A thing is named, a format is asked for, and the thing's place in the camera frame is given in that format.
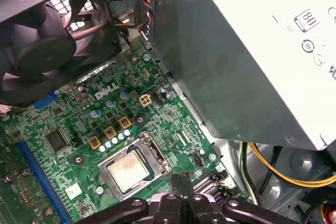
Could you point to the black board chip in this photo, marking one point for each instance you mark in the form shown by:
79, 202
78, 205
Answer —
57, 139

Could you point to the grey power supply unit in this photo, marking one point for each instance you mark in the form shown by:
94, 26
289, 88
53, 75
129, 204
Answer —
223, 64

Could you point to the black case fan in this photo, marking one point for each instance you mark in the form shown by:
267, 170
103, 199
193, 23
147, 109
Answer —
39, 40

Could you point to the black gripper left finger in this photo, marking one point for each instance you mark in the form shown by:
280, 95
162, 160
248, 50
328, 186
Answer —
168, 208

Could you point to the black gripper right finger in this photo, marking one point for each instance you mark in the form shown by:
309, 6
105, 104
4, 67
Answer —
202, 208

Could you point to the blue expansion slot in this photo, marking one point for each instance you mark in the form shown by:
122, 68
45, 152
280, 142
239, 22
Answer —
44, 182

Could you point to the silver CPU with green edge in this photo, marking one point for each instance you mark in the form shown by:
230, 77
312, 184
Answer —
128, 171

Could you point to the blue board connector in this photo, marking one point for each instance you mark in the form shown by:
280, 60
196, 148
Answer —
46, 100

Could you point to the CPU socket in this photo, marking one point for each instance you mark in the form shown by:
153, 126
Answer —
110, 182

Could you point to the black RAM slot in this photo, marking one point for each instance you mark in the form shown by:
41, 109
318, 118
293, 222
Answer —
225, 197
206, 185

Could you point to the green motherboard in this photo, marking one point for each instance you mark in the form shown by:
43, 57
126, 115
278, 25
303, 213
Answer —
157, 113

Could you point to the metal socket cover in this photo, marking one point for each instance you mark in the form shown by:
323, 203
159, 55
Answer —
160, 157

